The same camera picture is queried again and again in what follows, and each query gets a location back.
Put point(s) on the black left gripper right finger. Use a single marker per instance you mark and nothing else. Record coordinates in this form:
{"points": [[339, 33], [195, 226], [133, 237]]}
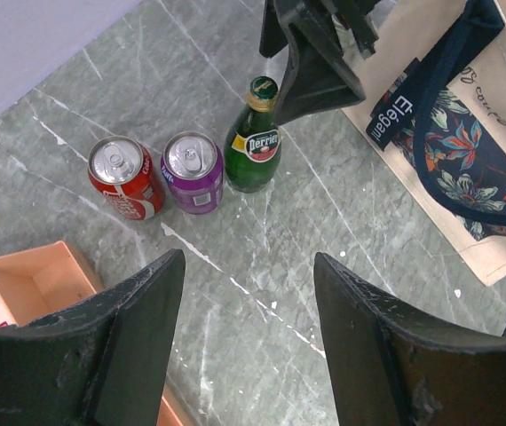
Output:
{"points": [[390, 363]]}

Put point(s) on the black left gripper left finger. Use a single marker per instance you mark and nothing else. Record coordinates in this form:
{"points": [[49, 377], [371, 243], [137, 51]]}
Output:
{"points": [[102, 361]]}

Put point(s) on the red cola can rear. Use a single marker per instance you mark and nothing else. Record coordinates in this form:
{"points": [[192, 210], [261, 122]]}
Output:
{"points": [[123, 171]]}

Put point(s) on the green Perrier glass bottle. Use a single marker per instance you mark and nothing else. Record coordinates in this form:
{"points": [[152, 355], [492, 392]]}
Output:
{"points": [[253, 144]]}

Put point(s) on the pink plastic file organizer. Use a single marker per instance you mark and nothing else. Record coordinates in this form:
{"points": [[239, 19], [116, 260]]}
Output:
{"points": [[44, 280]]}

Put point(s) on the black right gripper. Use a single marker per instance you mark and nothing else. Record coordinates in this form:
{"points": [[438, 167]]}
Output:
{"points": [[316, 78]]}

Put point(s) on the cream canvas tote bag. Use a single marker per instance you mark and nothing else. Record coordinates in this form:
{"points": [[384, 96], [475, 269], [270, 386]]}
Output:
{"points": [[435, 111]]}

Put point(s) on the purple Fanta can rear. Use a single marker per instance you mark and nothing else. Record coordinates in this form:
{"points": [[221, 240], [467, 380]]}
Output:
{"points": [[192, 166]]}

